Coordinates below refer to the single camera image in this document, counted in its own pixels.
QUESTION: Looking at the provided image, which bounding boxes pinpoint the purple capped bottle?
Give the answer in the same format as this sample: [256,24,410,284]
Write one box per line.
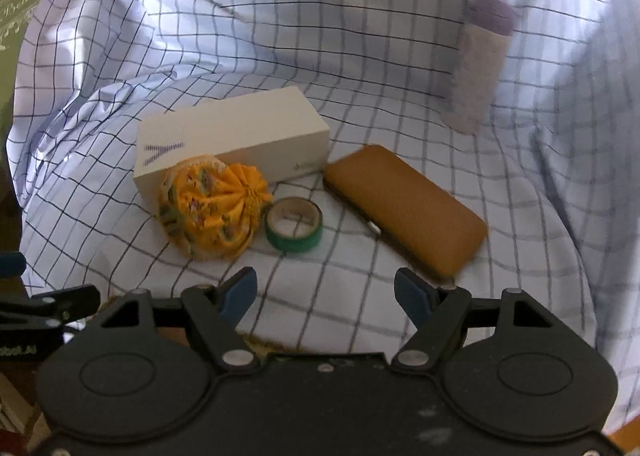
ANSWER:
[440,0,517,135]

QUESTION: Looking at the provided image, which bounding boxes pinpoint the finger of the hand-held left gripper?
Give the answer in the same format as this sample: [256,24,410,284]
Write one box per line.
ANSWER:
[0,284,102,333]
[0,251,27,279]

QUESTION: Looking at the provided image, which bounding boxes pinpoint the white cardboard box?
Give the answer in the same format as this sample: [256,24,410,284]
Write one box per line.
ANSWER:
[134,87,331,201]

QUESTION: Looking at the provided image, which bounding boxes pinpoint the orange fabric pouch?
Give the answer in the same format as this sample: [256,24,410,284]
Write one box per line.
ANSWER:
[157,159,275,262]

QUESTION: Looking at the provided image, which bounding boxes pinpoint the green tape roll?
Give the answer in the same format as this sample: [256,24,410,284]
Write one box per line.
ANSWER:
[263,197,325,255]

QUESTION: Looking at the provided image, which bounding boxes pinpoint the green printed pillow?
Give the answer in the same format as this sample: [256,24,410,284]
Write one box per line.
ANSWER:
[0,0,63,217]

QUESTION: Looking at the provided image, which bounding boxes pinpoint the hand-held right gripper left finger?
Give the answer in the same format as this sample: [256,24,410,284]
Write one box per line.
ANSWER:
[97,266,262,373]

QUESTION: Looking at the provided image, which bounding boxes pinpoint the blue checked bed sheet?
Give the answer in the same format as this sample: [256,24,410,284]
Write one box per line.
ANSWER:
[5,0,640,363]

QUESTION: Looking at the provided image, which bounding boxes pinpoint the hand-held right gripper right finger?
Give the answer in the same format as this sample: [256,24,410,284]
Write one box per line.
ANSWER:
[389,267,557,371]

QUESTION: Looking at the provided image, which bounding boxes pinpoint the brown leather case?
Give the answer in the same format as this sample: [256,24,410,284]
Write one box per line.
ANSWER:
[322,145,490,282]

